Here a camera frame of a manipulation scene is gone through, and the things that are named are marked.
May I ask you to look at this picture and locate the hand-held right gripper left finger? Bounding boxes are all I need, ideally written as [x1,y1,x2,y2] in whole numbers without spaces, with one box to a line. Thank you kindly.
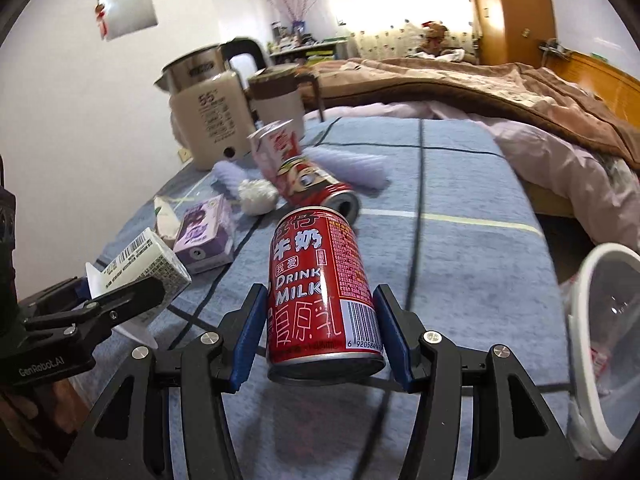
[57,284,271,480]

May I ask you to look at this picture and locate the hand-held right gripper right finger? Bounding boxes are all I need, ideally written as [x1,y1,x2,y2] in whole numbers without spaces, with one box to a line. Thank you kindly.
[372,284,583,480]

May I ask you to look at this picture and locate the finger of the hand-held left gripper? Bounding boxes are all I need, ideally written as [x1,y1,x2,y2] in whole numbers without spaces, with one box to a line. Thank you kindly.
[22,276,168,350]
[17,275,93,318]

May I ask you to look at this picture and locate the green white drink carton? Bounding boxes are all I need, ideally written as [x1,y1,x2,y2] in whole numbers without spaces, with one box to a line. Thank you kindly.
[86,227,193,348]

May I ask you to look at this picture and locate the red milk can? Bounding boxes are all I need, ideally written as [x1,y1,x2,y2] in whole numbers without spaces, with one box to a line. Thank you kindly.
[265,206,387,386]

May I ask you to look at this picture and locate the purple drink carton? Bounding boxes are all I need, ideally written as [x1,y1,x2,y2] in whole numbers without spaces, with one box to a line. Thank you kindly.
[172,196,236,275]

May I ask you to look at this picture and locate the white tissue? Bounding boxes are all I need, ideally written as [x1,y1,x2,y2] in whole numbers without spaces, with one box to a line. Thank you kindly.
[237,178,281,217]

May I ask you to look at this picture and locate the red cartoon print can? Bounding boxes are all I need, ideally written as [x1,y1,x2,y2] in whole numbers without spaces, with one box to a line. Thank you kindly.
[274,155,362,223]

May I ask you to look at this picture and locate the white trash bin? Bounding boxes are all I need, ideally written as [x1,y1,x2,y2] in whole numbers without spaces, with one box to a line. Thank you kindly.
[567,242,640,461]

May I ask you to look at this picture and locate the small lavender ribbed wrapper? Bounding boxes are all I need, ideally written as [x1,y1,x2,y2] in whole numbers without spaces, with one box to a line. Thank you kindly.
[212,160,251,198]

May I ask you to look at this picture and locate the red white drink carton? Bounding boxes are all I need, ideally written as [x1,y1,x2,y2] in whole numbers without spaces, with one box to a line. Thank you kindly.
[247,120,303,186]

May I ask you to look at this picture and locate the steel beige electric kettle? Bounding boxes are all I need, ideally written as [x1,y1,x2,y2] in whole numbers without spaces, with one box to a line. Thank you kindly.
[154,37,273,172]

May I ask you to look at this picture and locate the clear bin liner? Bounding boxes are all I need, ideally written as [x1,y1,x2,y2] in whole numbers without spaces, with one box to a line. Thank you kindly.
[557,260,640,461]

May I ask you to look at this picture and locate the beige jug brown lid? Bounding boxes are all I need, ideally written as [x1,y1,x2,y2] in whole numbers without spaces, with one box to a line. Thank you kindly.
[247,64,326,141]

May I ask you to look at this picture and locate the pink quilt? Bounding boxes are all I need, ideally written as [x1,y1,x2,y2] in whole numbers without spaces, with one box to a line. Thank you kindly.
[305,100,640,256]

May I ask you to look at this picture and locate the brown blanket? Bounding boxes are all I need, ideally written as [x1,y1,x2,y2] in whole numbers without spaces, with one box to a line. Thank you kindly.
[300,57,640,171]

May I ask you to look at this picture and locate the cluttered desk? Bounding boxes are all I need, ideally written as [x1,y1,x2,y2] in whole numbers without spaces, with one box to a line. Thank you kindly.
[267,35,351,66]

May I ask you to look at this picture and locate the brown teddy bear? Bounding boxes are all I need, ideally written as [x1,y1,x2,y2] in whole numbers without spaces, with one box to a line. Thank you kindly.
[415,20,466,61]

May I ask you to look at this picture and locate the decorative striped sticks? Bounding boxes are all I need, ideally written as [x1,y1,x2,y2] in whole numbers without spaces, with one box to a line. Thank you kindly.
[267,0,328,23]

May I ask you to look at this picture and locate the patterned curtain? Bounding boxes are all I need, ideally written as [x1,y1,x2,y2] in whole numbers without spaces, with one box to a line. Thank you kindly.
[320,0,481,61]

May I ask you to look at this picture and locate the wooden headboard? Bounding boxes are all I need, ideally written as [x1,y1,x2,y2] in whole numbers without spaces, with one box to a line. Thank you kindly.
[542,47,640,91]

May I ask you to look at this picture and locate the wooden wardrobe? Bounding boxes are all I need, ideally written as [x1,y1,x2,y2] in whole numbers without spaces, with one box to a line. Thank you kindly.
[467,0,556,66]

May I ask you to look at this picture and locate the small wall shelf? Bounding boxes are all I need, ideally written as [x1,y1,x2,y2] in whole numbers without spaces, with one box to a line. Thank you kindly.
[539,39,572,61]

